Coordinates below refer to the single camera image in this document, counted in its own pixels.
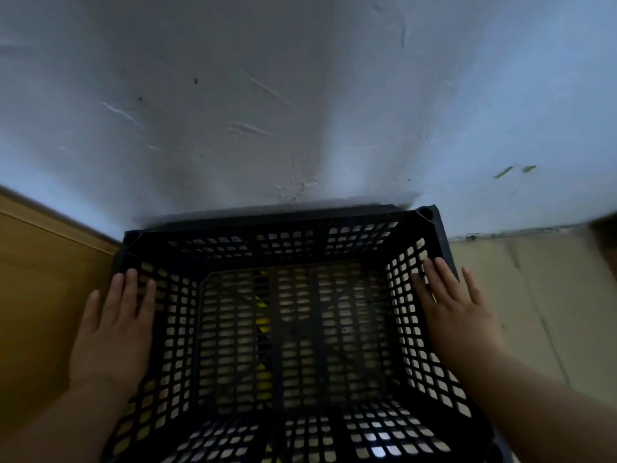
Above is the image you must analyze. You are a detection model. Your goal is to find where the person's right hand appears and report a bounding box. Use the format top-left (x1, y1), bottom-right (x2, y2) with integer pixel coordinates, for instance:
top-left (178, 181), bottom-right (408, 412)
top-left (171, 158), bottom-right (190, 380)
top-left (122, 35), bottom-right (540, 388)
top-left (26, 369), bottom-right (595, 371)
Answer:
top-left (412, 257), bottom-right (507, 377)

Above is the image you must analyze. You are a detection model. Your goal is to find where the person's left hand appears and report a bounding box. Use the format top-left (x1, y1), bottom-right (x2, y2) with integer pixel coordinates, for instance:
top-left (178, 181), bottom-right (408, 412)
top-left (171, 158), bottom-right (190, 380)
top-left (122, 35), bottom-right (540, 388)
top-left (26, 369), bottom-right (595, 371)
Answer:
top-left (69, 268), bottom-right (157, 396)

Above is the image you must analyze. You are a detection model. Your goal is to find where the black plastic lattice crate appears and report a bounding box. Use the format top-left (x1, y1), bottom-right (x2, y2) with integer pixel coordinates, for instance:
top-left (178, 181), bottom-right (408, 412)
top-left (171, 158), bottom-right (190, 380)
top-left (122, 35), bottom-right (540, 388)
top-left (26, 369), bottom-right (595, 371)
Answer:
top-left (99, 204), bottom-right (498, 463)

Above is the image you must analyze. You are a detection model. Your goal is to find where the person's right forearm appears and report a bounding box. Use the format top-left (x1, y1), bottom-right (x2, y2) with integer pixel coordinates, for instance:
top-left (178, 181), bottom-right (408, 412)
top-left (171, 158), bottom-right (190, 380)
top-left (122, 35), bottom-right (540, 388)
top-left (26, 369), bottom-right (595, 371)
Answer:
top-left (443, 347), bottom-right (617, 463)

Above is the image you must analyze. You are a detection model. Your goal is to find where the person's left forearm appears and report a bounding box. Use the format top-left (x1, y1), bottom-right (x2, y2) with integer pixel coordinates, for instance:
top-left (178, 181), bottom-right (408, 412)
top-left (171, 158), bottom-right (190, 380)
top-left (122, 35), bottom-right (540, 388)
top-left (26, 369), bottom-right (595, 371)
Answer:
top-left (0, 376), bottom-right (140, 463)

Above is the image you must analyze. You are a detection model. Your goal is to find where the brown wooden furniture panel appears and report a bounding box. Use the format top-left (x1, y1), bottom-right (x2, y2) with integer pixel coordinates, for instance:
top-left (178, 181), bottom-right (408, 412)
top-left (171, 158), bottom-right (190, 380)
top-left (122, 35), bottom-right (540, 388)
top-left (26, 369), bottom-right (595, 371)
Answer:
top-left (0, 185), bottom-right (122, 444)

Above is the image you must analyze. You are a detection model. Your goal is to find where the yellow strip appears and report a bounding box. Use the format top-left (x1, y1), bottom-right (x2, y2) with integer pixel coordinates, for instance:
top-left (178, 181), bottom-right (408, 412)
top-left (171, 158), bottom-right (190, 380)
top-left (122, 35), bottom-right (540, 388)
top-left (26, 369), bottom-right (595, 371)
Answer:
top-left (255, 284), bottom-right (276, 405)

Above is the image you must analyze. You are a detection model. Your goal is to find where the dark brown furniture edge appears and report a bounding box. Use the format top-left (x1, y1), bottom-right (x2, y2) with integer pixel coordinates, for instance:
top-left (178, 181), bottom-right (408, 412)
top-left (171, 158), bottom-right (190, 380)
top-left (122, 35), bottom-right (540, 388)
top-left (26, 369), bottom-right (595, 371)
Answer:
top-left (590, 219), bottom-right (617, 280)

